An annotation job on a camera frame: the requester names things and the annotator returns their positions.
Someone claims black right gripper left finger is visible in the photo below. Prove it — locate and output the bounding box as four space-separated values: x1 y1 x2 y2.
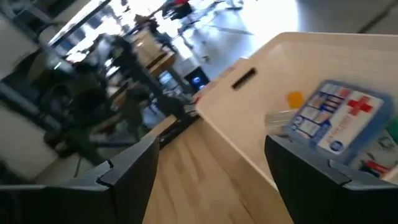
0 133 160 224

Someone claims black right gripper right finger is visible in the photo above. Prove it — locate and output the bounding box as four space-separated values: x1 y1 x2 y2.
264 134 398 224

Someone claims blue first aid kit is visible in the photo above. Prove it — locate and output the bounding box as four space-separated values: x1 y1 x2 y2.
284 79 394 166

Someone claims orange pill bottle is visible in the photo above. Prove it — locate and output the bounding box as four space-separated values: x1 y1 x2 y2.
285 91 306 110

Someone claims white plastic mesh basket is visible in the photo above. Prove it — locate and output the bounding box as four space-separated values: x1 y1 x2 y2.
195 31 398 224

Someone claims wooden background table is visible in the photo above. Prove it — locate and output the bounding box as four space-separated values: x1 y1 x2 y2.
132 29 177 78

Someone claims green round container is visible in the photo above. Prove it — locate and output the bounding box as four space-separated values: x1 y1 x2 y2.
386 117 398 145

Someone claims black device with blue light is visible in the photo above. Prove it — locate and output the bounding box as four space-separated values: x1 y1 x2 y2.
184 66 211 95

